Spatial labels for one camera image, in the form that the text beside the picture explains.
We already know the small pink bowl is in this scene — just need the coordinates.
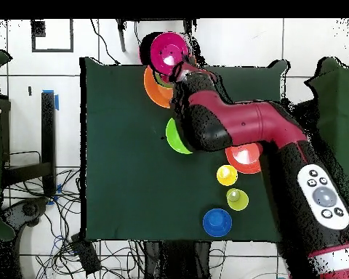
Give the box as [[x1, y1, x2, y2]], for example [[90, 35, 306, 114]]
[[149, 31, 190, 77]]

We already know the large orange bowl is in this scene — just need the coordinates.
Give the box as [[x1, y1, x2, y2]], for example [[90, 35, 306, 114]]
[[143, 65, 175, 109]]

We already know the large green bowl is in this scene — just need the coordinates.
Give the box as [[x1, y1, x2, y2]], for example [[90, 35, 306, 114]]
[[165, 117, 193, 155]]

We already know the wide red-orange bowl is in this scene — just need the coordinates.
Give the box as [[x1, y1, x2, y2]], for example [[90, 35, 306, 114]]
[[225, 142, 264, 174]]

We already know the yellow cup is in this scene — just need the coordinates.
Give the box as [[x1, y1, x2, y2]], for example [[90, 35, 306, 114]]
[[216, 164, 238, 187]]

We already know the dark green tablecloth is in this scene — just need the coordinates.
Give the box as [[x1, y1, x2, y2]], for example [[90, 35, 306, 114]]
[[79, 56, 291, 244]]

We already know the lime yellow-green cup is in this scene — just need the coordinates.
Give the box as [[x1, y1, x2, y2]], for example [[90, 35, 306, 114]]
[[225, 187, 250, 212]]

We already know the black metal stand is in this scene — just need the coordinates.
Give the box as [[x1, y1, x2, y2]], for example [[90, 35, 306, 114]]
[[1, 90, 58, 198]]

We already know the blue bowl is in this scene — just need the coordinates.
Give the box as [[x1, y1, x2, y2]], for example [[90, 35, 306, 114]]
[[202, 208, 233, 238]]

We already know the black power strip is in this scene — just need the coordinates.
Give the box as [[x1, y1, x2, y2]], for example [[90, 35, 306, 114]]
[[70, 232, 102, 276]]

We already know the black camera stand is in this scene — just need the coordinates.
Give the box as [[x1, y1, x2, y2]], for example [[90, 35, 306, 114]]
[[115, 18, 198, 54]]

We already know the black square frame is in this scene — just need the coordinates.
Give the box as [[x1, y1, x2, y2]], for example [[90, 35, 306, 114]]
[[31, 19, 74, 54]]

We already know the black pedestal leg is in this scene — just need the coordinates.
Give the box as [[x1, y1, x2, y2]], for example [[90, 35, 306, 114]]
[[1, 196, 51, 231]]

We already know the tangle of cables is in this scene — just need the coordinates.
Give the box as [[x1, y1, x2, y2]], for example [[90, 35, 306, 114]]
[[2, 150, 146, 279]]

